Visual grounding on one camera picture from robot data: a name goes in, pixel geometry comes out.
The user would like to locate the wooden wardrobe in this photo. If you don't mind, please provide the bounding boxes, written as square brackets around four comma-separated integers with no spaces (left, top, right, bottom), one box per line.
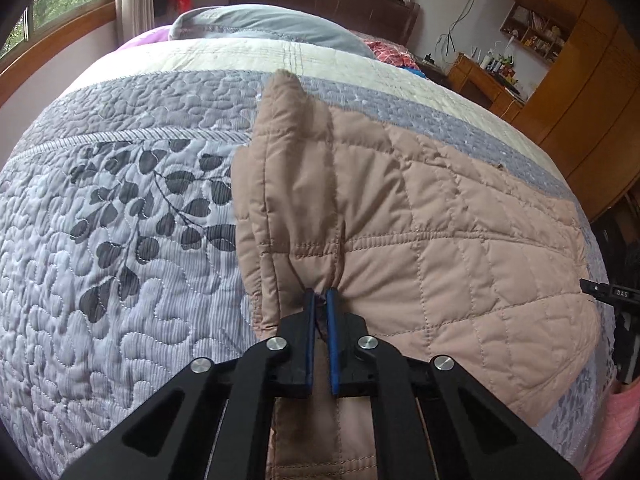
[494,0,640,224]

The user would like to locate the wooden desk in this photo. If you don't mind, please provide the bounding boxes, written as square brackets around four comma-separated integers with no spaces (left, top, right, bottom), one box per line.
[446,54,529,122]

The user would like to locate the pink clothing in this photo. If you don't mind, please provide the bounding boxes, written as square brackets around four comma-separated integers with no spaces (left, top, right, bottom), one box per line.
[581,384,640,480]

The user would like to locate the purple blanket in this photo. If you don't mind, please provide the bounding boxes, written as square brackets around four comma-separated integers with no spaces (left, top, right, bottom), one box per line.
[115,25,174,54]

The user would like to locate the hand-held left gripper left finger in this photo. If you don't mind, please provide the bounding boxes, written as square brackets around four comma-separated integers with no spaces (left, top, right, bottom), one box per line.
[60,287,317,480]

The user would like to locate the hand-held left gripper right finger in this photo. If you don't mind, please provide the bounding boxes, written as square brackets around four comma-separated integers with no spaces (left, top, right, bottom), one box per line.
[326,287,583,480]

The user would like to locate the tan quilted jacket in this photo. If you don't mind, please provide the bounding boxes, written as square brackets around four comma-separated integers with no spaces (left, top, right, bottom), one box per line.
[232,70,603,480]

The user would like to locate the dark bedside table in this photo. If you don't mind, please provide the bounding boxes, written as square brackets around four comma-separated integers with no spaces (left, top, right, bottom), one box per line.
[417,52,451,87]

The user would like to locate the large wooden-framed window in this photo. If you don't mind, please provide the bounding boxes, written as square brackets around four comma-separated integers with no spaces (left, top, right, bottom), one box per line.
[0,0,119,107]

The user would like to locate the grey leaf-print quilted bedspread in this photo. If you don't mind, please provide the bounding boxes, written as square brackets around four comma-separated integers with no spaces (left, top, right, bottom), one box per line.
[0,37,622,480]

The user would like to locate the grey pillow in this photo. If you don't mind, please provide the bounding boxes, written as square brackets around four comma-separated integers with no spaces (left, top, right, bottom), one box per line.
[169,4,376,60]

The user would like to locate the red plaid cloth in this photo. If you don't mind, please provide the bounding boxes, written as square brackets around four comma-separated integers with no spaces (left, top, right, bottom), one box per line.
[362,37,419,69]

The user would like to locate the wall shelf with small ornaments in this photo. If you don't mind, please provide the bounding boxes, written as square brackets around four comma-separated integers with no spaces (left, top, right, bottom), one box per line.
[499,2,576,65]

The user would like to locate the long grey curtain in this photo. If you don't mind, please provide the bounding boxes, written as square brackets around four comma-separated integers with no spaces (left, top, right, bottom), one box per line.
[114,0,162,47]

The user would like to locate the hanging white cables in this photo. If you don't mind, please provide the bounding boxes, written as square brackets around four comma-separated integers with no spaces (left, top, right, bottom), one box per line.
[437,0,494,57]

